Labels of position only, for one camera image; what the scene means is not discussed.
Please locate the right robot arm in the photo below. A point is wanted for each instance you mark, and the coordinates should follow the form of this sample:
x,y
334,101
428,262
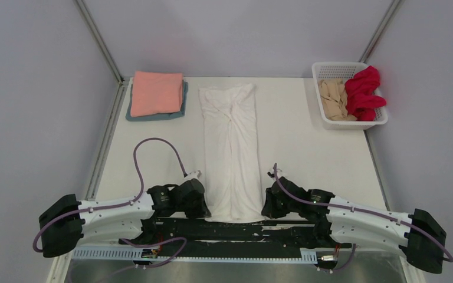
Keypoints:
x,y
416,236

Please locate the white t shirt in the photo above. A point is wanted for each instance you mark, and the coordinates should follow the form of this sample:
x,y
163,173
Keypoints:
x,y
233,182

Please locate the red t shirt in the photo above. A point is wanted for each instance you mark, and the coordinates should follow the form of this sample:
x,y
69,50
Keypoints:
x,y
361,100

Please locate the white plastic laundry basket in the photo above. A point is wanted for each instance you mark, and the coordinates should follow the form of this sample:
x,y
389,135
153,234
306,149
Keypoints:
x,y
346,71

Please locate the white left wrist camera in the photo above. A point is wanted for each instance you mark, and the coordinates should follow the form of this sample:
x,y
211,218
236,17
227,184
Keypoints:
x,y
193,175

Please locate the folded pink t shirt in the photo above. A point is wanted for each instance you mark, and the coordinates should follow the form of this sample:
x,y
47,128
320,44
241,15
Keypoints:
x,y
156,93

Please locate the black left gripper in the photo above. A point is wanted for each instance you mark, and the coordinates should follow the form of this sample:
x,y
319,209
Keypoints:
x,y
202,211

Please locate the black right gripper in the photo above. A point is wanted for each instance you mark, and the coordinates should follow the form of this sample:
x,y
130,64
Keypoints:
x,y
269,210

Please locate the beige t shirt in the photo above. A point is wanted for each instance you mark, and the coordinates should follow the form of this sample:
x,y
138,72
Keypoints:
x,y
334,100

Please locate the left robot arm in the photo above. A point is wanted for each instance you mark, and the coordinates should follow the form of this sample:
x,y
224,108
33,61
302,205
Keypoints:
x,y
69,222

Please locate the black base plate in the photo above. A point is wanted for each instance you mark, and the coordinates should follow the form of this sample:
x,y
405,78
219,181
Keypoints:
x,y
197,238

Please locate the folded grey-blue t shirt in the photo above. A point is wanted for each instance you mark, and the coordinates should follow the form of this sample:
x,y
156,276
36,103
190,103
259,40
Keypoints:
x,y
159,116

